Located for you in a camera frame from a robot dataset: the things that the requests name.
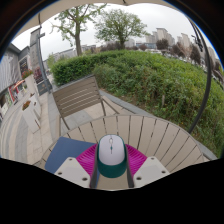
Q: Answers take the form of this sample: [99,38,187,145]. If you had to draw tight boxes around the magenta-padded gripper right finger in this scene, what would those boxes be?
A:
[124,143,171,190]

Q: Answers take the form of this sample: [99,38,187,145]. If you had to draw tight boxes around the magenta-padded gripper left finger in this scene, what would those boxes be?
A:
[54,143,101,190]

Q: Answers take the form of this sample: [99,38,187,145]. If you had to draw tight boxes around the white and teal computer mouse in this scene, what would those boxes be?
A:
[96,134,128,179]

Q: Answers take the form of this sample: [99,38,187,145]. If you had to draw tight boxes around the blue rectangular mouse pad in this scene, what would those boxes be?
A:
[44,136,98,175]

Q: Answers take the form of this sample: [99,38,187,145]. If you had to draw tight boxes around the brown slatted garden chair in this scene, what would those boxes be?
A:
[52,74,129,137]

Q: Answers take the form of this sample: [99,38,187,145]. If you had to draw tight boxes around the white planter with orange flowers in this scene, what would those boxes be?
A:
[21,99,42,134]

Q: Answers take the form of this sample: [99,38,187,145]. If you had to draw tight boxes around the white planter with red flowers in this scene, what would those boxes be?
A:
[21,69,39,100]

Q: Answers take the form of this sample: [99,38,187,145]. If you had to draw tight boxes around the dark curved parasol pole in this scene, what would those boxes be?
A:
[187,18,214,134]

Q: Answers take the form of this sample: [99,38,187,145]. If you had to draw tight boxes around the dark tall sign pillar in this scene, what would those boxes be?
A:
[29,27,53,96]

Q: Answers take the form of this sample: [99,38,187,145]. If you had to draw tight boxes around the thin-crowned tree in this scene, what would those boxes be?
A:
[51,3,108,57]

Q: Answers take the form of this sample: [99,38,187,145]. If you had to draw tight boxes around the round-crowned tree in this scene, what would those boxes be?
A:
[94,8,149,51]

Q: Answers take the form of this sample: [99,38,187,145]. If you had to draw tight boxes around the beige parasol canopy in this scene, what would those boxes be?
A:
[13,0,174,38]

